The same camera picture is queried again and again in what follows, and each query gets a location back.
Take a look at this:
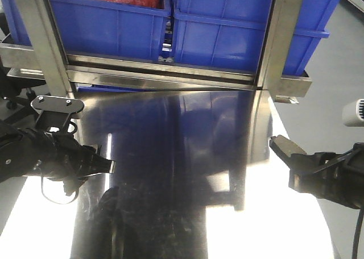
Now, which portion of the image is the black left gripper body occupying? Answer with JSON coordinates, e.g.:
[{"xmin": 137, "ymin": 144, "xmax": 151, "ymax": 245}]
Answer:
[{"xmin": 16, "ymin": 128, "xmax": 96, "ymax": 181}]

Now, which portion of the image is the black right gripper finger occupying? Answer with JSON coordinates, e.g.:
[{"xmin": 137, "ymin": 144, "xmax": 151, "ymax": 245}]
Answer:
[
  {"xmin": 288, "ymin": 152, "xmax": 339, "ymax": 174},
  {"xmin": 288, "ymin": 169, "xmax": 338, "ymax": 198}
]

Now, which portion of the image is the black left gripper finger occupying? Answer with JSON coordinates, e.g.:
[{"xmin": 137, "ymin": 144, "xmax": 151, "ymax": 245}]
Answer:
[{"xmin": 85, "ymin": 145, "xmax": 115, "ymax": 176}]

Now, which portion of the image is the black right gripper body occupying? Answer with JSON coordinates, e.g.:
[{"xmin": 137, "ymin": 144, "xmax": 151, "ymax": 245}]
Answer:
[{"xmin": 326, "ymin": 143, "xmax": 363, "ymax": 210}]

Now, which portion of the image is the brake pad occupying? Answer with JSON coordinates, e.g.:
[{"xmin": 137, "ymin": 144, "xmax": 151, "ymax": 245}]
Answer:
[
  {"xmin": 92, "ymin": 144, "xmax": 102, "ymax": 156},
  {"xmin": 269, "ymin": 135, "xmax": 307, "ymax": 168}
]

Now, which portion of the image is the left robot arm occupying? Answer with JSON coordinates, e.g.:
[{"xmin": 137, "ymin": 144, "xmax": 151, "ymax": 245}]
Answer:
[{"xmin": 1, "ymin": 121, "xmax": 114, "ymax": 182}]

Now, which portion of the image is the far left blue bin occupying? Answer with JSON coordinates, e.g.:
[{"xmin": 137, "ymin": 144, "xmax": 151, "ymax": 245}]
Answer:
[{"xmin": 1, "ymin": 0, "xmax": 31, "ymax": 46}]

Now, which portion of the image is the left blue plastic bin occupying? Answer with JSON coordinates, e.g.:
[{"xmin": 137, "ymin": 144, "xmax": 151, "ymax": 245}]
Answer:
[{"xmin": 49, "ymin": 0, "xmax": 171, "ymax": 60}]

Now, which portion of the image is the blue plastic bin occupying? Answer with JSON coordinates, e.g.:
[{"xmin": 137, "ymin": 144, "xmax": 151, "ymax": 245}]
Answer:
[
  {"xmin": 49, "ymin": 0, "xmax": 171, "ymax": 60},
  {"xmin": 172, "ymin": 0, "xmax": 340, "ymax": 76}
]

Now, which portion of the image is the right blue plastic bin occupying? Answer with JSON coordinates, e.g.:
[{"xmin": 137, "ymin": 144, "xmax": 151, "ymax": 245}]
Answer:
[{"xmin": 172, "ymin": 0, "xmax": 340, "ymax": 76}]

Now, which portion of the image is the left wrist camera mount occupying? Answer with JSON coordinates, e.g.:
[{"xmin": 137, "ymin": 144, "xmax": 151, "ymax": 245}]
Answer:
[{"xmin": 31, "ymin": 95, "xmax": 85, "ymax": 133}]

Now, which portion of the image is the stainless steel shelf frame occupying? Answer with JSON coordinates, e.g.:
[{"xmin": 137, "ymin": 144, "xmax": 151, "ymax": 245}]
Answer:
[{"xmin": 1, "ymin": 0, "xmax": 312, "ymax": 103}]

